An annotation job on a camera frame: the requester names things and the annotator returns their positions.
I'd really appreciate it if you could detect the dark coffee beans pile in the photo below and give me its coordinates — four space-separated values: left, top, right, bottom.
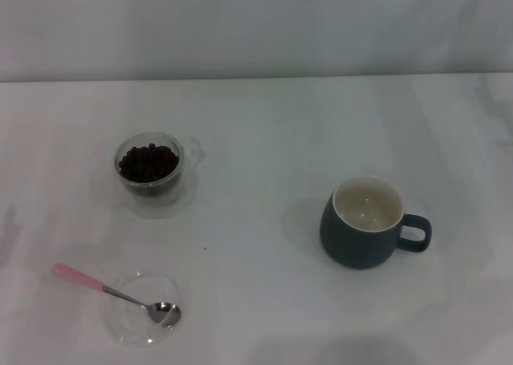
118 142 180 184

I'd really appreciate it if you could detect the dark teal ceramic mug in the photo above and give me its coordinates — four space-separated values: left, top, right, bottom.
319 175 433 270

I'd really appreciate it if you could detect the pink handled metal spoon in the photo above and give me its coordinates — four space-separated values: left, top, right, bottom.
51 263 182 328

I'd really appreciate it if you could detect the clear glass saucer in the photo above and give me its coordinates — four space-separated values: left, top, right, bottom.
115 167 199 221
104 270 190 338

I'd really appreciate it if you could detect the clear glass cup with handle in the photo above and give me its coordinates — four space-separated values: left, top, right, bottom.
112 132 206 200

